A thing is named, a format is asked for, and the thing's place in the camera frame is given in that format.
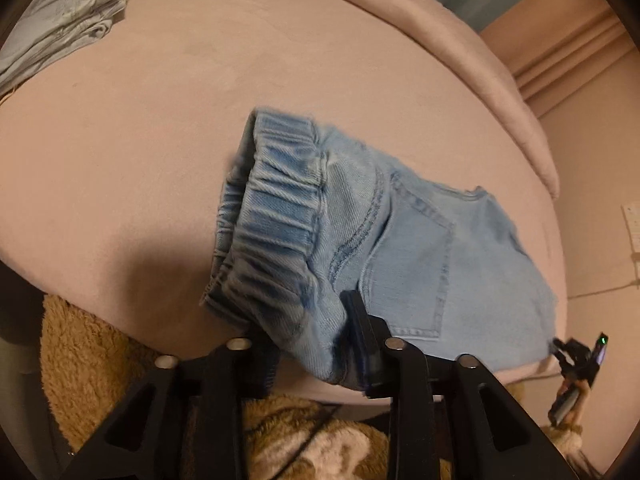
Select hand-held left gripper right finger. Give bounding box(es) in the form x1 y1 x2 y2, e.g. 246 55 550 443
340 290 581 480

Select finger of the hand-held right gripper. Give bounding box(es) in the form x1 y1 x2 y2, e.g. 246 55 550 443
551 337 577 367

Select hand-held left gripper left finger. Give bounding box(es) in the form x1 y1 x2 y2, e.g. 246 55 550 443
60 337 281 480

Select light blue denim pants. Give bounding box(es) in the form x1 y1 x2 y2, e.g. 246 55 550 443
200 106 560 391

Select pink bed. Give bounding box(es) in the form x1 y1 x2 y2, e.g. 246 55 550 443
0 0 561 411

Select pink curtain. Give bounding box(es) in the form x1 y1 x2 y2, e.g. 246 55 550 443
480 0 640 116

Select pink duvet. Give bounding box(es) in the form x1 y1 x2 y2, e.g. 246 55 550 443
285 0 561 201

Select light blue crumpled garment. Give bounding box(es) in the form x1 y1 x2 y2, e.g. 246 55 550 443
0 0 132 98

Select black cable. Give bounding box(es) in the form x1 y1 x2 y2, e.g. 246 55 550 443
277 405 351 463

